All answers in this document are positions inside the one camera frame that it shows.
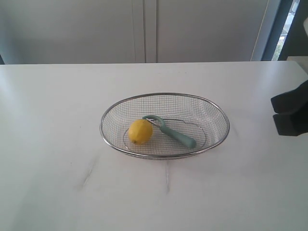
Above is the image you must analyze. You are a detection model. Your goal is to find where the teal handled vegetable peeler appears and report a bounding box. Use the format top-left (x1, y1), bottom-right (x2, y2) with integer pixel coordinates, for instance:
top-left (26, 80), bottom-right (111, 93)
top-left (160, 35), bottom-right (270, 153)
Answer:
top-left (143, 115), bottom-right (196, 149)

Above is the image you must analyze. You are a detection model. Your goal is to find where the yellow lemon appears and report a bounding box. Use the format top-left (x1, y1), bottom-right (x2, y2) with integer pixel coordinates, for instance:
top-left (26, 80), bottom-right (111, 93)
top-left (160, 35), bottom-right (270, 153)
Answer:
top-left (128, 119), bottom-right (153, 144)

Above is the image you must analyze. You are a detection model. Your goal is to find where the oval metal wire mesh basket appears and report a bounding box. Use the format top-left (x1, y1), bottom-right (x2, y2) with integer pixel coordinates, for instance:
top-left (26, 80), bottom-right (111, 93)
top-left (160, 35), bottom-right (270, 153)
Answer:
top-left (100, 92), bottom-right (230, 160)

